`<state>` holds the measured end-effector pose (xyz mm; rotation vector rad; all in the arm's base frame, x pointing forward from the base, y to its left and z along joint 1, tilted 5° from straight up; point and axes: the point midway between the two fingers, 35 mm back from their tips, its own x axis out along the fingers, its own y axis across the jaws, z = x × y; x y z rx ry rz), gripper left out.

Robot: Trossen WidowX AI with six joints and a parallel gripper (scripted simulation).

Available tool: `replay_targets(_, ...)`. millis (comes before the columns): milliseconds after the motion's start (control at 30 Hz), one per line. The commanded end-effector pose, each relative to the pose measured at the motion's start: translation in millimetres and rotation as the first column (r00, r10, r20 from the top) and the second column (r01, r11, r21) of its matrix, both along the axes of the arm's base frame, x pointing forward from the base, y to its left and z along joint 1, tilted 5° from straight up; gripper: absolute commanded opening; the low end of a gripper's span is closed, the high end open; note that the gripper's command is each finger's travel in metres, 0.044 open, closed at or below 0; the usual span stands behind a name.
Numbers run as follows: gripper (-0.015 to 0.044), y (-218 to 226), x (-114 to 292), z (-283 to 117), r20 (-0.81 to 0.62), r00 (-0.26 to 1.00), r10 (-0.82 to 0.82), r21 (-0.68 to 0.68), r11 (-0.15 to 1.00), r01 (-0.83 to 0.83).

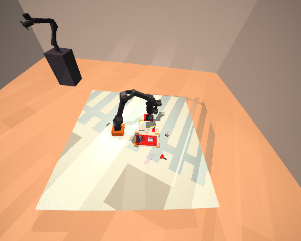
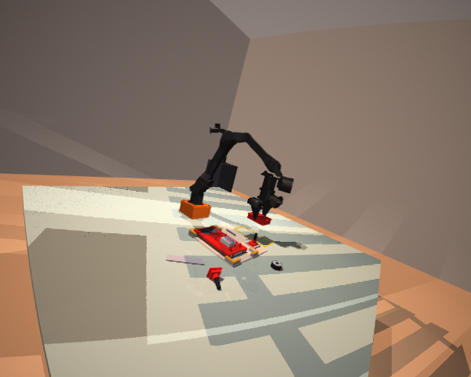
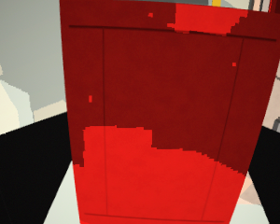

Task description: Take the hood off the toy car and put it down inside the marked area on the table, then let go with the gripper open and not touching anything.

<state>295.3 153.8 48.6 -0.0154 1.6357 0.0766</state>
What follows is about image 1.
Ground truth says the pale pink flat bar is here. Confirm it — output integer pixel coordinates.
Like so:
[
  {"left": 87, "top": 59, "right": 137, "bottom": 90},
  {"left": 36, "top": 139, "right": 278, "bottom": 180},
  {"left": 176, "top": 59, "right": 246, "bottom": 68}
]
[{"left": 144, "top": 154, "right": 154, "bottom": 165}]

